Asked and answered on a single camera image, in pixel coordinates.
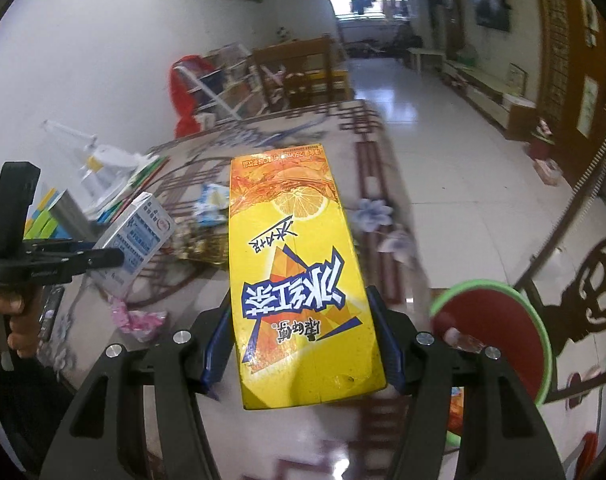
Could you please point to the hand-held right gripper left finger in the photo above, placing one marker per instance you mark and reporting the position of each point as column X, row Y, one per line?
column 215, row 355

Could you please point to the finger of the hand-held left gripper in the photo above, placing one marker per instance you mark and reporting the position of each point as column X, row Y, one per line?
column 83, row 262
column 63, row 246

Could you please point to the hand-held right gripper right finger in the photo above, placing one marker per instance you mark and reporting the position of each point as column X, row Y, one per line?
column 390, row 355

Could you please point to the white blue carton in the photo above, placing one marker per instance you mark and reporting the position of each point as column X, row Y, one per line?
column 138, row 232

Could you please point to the yellow drink carton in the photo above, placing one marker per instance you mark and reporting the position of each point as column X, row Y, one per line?
column 303, row 280

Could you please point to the red bin with green rim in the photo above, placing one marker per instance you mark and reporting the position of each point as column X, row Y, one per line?
column 508, row 330

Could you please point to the person's left hand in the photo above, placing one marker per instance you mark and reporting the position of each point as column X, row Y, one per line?
column 15, row 335

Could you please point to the blue yellow green box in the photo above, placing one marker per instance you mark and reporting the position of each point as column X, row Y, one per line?
column 43, row 220

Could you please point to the grey metal container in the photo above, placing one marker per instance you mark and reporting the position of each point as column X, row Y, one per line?
column 70, row 212

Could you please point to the black flat device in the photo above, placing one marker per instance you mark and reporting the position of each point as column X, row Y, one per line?
column 52, row 307

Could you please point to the clear plastic bottle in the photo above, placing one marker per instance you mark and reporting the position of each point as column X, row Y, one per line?
column 463, row 342

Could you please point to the pink plastic wrapper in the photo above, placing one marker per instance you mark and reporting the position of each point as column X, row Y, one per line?
column 143, row 320

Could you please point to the clear plastic container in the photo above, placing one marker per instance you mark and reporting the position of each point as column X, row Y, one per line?
column 65, row 135

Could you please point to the white yellow plastic item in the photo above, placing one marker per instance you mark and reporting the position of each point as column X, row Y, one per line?
column 108, row 157

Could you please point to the bundle of coloured pens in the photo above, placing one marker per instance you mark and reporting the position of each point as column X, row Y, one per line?
column 143, row 172

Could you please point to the gold wrapper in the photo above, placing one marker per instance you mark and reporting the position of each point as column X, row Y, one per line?
column 203, row 247

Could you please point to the blue white wrapper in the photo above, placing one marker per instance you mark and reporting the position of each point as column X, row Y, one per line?
column 213, row 202

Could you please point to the red bag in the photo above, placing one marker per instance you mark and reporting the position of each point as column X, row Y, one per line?
column 183, row 105

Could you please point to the dark carved wooden chair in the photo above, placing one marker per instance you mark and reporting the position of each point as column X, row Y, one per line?
column 583, row 310

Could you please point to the white folding rack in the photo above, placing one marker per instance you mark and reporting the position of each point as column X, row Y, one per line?
column 218, row 95

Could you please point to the red white chair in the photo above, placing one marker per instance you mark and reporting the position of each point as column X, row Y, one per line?
column 588, row 452

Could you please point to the pink box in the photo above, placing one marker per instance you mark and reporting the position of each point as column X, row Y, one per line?
column 548, row 172

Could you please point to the red pot with figurine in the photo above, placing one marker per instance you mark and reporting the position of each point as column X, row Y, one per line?
column 542, row 142

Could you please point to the small wooden chair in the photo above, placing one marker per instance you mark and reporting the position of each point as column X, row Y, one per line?
column 297, row 87

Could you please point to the low white cabinet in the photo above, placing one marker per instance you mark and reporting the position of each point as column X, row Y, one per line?
column 488, row 95

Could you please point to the white stool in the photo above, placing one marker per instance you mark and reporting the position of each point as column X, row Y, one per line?
column 427, row 54

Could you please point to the small standing framed picture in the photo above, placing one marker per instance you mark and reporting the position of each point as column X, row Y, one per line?
column 517, row 79

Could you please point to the white paper sheet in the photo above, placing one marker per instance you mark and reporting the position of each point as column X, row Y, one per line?
column 588, row 105

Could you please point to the hanging blue garment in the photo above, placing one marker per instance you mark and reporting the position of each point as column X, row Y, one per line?
column 362, row 2

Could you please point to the wooden lattice partition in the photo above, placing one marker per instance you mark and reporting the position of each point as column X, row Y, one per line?
column 563, row 35

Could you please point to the dark wall screen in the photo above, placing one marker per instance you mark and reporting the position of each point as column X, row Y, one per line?
column 493, row 12

